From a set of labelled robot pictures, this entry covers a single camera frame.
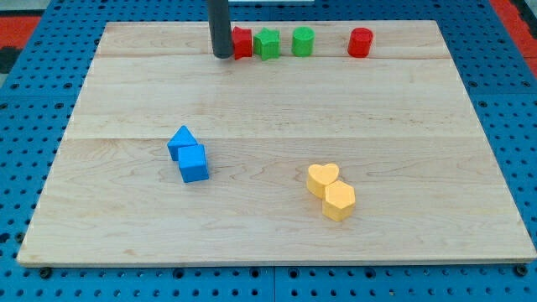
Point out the blue triangle block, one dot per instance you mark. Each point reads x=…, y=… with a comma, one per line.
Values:
x=182, y=138

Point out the green star block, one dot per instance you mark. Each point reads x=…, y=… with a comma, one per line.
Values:
x=266, y=44

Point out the red star block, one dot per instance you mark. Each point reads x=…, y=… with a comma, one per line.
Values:
x=242, y=42

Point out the yellow heart block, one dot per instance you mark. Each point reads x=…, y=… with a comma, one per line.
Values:
x=320, y=176

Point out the blue cube block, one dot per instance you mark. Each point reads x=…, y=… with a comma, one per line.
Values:
x=192, y=163

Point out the yellow hexagon block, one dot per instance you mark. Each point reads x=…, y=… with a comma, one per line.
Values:
x=339, y=201

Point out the green cylinder block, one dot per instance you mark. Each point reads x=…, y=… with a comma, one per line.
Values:
x=303, y=39

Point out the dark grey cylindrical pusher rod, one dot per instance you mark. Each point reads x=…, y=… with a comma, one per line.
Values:
x=220, y=28

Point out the light wooden board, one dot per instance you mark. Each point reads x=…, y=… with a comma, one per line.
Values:
x=399, y=124

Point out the red cylinder block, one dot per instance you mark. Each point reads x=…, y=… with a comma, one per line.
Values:
x=360, y=42

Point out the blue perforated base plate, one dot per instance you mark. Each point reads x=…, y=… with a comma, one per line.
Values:
x=41, y=90

